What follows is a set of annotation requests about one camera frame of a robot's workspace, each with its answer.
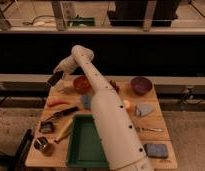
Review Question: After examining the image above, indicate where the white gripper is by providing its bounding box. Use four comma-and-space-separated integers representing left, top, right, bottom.
47, 55, 78, 86

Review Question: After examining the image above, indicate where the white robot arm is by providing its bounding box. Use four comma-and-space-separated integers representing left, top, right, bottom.
61, 45, 154, 171

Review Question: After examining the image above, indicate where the blue paper cup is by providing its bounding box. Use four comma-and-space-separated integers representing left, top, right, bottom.
80, 94, 92, 110

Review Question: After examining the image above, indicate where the small metal cup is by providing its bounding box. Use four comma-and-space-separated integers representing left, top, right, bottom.
34, 137, 49, 152

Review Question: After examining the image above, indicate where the orange carrot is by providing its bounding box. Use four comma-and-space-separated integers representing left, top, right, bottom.
46, 100, 69, 107

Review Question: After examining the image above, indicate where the red bowl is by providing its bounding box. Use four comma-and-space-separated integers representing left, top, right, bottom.
73, 76, 91, 94

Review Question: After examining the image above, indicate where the black metal strainer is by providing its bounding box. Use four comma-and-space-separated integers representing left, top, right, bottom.
39, 121, 54, 134

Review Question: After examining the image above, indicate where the dark red toy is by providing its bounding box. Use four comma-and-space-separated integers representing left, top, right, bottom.
109, 80, 120, 93

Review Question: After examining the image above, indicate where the green box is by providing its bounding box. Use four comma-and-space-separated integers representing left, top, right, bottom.
67, 17, 95, 27

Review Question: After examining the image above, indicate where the orange ball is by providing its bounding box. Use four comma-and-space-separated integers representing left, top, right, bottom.
123, 100, 133, 111

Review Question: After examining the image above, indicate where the green plastic tray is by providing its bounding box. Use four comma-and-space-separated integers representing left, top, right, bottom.
66, 115, 108, 168

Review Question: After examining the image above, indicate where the purple bowl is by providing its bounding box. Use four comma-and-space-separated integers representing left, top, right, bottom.
131, 77, 153, 96

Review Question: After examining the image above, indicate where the grey cloth piece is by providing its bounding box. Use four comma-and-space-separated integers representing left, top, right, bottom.
135, 104, 155, 117

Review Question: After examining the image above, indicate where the black chair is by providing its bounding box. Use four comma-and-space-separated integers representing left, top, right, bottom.
0, 129, 34, 171

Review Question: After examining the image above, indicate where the black bin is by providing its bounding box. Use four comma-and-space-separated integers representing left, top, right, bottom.
107, 0, 181, 27

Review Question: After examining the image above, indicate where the metal spoon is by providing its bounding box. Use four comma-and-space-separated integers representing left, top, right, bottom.
135, 127, 164, 132

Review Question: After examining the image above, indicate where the blue sponge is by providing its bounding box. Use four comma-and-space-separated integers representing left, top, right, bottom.
144, 143, 168, 159

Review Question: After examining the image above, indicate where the black handled knife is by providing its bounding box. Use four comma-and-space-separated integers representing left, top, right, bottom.
41, 106, 79, 123

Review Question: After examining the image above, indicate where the wooden handled tool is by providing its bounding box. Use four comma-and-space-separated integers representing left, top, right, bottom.
54, 118, 73, 143

